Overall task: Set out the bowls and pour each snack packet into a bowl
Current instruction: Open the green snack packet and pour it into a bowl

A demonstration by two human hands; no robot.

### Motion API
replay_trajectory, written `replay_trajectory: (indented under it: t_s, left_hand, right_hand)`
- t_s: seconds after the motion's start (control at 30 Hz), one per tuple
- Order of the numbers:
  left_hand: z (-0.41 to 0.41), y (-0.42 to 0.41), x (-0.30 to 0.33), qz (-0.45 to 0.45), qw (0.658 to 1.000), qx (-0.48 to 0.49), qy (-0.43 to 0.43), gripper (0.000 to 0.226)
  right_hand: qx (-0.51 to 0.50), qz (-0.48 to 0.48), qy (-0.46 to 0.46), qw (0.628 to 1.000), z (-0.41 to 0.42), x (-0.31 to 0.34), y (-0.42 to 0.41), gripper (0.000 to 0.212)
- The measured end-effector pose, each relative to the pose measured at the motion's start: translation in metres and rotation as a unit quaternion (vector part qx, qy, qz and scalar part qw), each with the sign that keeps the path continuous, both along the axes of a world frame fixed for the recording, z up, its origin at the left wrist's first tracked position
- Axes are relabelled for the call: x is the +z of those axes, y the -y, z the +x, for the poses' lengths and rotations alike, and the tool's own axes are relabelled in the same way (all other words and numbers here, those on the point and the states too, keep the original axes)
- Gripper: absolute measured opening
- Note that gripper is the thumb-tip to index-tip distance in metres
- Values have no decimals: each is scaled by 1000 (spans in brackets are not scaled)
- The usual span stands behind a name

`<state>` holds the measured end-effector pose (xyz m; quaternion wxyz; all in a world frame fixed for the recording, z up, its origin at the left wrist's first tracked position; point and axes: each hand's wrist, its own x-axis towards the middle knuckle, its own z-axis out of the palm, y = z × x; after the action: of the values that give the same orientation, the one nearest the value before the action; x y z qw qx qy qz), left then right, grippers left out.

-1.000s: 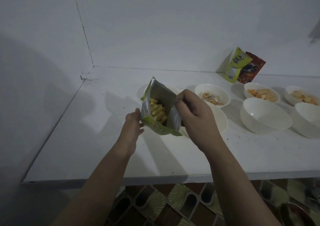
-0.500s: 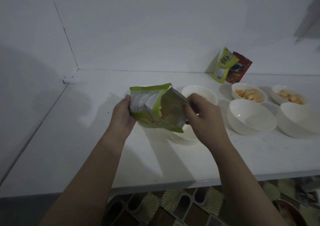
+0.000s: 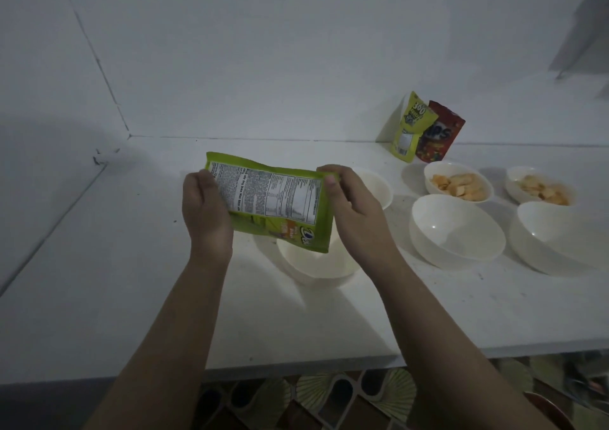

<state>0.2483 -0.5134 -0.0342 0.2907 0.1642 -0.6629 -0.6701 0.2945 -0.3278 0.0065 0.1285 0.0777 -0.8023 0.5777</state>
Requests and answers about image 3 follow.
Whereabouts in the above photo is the person's right hand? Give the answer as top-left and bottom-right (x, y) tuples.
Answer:
(316, 164), (406, 281)

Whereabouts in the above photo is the person's left hand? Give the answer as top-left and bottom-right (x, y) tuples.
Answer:
(182, 169), (235, 267)

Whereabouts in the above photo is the small white bowl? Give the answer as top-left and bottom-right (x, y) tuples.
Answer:
(423, 160), (495, 204)
(353, 166), (395, 211)
(504, 165), (577, 207)

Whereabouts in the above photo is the large white bowl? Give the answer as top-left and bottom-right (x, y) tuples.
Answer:
(275, 224), (363, 287)
(409, 193), (507, 271)
(508, 200), (609, 276)

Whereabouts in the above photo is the tall green snack bag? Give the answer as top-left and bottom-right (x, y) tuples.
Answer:
(204, 152), (340, 255)

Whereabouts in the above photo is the pile of yellow crackers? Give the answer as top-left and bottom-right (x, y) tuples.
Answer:
(518, 174), (570, 206)
(429, 173), (488, 202)

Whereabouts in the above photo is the small yellow-green snack bag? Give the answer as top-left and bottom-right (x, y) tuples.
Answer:
(390, 90), (439, 165)

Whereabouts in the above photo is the red Nips candy packet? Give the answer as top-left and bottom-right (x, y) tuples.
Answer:
(414, 100), (467, 165)

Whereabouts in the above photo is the person's left forearm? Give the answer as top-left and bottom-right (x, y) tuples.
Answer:
(83, 253), (234, 430)

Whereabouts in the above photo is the person's right forearm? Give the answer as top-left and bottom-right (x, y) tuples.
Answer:
(370, 261), (560, 430)

